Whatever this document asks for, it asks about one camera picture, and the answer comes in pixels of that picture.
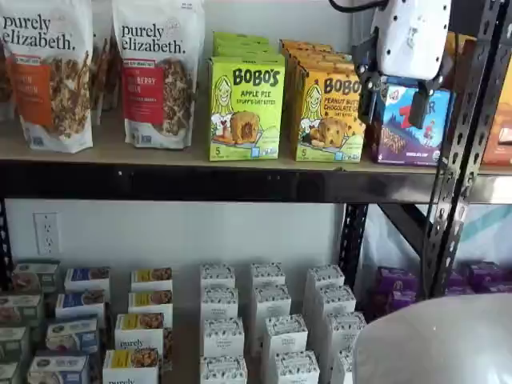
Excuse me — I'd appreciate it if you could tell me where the blue purple Zbar box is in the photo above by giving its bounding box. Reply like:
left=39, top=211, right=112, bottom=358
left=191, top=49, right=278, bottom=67
left=370, top=74, right=455, bottom=166

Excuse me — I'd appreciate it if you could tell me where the orange Bobo's peanut butter box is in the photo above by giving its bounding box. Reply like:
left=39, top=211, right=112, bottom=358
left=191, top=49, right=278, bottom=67
left=278, top=38, right=334, bottom=53
left=295, top=66, right=366, bottom=163
left=286, top=50, right=357, bottom=75

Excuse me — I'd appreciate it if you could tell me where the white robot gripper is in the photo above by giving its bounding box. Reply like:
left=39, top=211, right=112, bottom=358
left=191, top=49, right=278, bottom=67
left=351, top=0, right=451, bottom=129

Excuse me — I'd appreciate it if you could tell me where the grey green cereal box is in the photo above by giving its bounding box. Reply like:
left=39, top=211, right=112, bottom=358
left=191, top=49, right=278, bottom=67
left=11, top=262, right=61, bottom=294
left=0, top=326, right=31, bottom=363
left=0, top=362, right=21, bottom=384
left=0, top=294, right=45, bottom=328

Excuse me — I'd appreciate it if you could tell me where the yellow white granola box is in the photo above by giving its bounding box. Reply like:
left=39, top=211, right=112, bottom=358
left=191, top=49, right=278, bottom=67
left=102, top=348, right=161, bottom=384
left=127, top=290, right=174, bottom=325
left=114, top=312, right=166, bottom=353
left=130, top=267, right=174, bottom=295

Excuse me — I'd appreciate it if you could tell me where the white wall outlet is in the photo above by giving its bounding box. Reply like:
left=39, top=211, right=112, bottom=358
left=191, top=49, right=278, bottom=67
left=33, top=211, right=61, bottom=256

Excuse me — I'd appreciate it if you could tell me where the wooden shelf board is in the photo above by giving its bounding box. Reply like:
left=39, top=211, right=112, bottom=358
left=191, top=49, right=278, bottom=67
left=0, top=107, right=512, bottom=177

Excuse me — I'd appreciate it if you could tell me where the white granola bag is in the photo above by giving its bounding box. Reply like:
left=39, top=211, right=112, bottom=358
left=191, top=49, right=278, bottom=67
left=0, top=39, right=17, bottom=122
left=90, top=0, right=121, bottom=126

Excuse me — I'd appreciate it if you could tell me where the brown orange snack box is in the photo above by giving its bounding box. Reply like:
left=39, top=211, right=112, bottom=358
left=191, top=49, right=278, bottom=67
left=482, top=91, right=512, bottom=165

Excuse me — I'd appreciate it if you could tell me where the granola bag with orange label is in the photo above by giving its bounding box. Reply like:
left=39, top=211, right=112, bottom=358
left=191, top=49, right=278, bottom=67
left=0, top=0, right=95, bottom=154

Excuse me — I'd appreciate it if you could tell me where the granola bag with red label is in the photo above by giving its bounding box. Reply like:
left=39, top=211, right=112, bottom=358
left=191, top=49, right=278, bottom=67
left=111, top=0, right=206, bottom=150

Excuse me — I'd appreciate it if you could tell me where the white patterned pastry box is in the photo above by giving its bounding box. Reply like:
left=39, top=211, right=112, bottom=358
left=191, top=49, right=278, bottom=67
left=199, top=355, right=248, bottom=384
left=200, top=286, right=240, bottom=321
left=199, top=262, right=237, bottom=290
left=262, top=314, right=309, bottom=361
left=326, top=311, right=367, bottom=353
left=202, top=318, right=245, bottom=359
left=318, top=284, right=357, bottom=321
left=306, top=265, right=346, bottom=313
left=250, top=262, right=286, bottom=289
left=274, top=350, right=320, bottom=384
left=254, top=284, right=292, bottom=341
left=331, top=347, right=355, bottom=384

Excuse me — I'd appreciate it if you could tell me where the blue white oatmeal box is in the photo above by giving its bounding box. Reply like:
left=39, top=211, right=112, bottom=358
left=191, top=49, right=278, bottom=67
left=45, top=318, right=100, bottom=355
left=26, top=350, right=91, bottom=384
left=63, top=266, right=111, bottom=299
left=54, top=290, right=107, bottom=327

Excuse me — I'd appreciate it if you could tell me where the green Bobo's apple pie box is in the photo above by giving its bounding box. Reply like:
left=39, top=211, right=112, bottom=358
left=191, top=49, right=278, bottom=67
left=211, top=30, right=270, bottom=44
left=211, top=48, right=283, bottom=61
left=214, top=39, right=278, bottom=52
left=206, top=55, right=286, bottom=162

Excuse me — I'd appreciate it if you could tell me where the black metal shelf rack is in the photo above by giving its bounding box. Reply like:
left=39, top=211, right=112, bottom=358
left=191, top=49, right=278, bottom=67
left=0, top=0, right=512, bottom=305

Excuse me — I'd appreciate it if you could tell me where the black cable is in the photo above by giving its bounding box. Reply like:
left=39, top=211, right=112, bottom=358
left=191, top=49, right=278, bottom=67
left=327, top=0, right=388, bottom=12

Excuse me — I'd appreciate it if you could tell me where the purple snack box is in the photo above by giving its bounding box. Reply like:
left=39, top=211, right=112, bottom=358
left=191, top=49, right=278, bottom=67
left=371, top=290, right=418, bottom=321
left=467, top=262, right=506, bottom=289
left=446, top=271, right=468, bottom=296
left=375, top=266, right=419, bottom=295

